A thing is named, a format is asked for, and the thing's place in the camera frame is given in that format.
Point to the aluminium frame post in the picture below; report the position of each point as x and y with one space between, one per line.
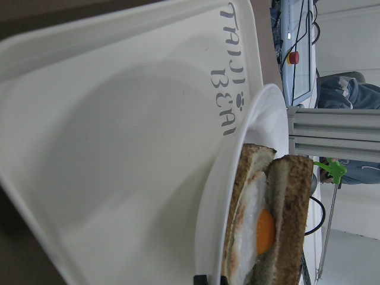
336 133

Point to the green clamp tool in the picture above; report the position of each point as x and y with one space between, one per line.
331 171

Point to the teach pendant with red button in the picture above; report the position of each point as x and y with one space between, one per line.
296 65

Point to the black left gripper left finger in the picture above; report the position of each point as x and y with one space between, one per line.
200 277

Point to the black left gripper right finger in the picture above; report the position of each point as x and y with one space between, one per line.
223 279

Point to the white round plate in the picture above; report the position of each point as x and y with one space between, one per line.
265 123

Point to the fried egg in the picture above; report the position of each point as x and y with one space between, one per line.
242 252

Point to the person in grey hoodie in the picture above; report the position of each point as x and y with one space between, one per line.
343 92

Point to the cream bear serving tray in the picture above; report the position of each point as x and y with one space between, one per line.
109 129

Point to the bread slice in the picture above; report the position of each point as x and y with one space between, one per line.
253 159
289 187

